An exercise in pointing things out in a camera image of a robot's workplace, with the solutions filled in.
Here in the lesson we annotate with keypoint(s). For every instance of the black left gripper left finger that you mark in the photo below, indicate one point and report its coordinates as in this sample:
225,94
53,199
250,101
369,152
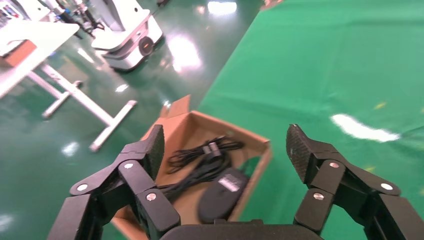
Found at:
132,175

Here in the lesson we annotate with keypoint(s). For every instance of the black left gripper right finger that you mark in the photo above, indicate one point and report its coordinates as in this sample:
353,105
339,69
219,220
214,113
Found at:
331,175

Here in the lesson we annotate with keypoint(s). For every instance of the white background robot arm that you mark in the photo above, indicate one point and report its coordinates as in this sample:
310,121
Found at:
78,2

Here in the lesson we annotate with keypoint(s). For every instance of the open brown cardboard box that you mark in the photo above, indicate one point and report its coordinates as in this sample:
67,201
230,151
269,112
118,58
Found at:
185,132

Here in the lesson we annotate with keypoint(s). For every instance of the small brown cardboard box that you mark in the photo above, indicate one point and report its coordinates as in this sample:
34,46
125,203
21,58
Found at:
18,57

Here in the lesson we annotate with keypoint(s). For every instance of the white contents of small box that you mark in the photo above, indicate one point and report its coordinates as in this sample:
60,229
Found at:
8,48

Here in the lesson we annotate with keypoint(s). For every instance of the white wheeled background robot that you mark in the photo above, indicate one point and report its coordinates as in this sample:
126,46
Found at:
126,39

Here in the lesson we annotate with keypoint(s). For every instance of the black background robot gripper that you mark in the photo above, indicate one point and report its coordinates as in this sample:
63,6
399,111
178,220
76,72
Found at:
69,21
92,20

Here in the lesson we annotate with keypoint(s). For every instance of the white table with legs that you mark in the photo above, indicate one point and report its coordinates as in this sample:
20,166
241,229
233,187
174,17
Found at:
39,36

